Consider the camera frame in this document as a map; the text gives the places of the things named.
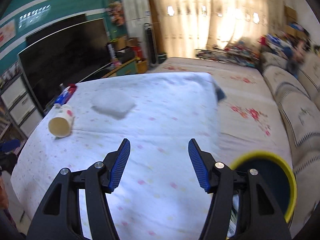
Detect white paper cup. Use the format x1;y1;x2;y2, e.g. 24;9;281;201
48;105;74;138

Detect yellow rimmed black trash bin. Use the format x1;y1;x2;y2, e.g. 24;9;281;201
230;150;297;239

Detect floral bed sheet platform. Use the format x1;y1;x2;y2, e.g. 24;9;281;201
155;57;292;165

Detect white dotted tablecloth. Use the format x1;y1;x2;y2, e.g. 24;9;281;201
11;72;220;239

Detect blue white tissue pack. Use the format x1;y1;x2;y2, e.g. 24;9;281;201
54;86;71;107

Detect beige sectional sofa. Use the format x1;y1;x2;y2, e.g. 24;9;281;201
260;51;320;181

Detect large black television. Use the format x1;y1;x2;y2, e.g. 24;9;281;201
18;18;111;112

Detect black tower fan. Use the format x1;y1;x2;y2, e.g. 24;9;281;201
144;23;158;67

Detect stack of cardboard boxes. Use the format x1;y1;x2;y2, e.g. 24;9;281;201
284;6;309;39

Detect cream embroidered curtains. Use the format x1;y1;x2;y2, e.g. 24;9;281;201
154;0;285;58

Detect artificial flower wall decoration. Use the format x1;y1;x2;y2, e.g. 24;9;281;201
106;1;125;26

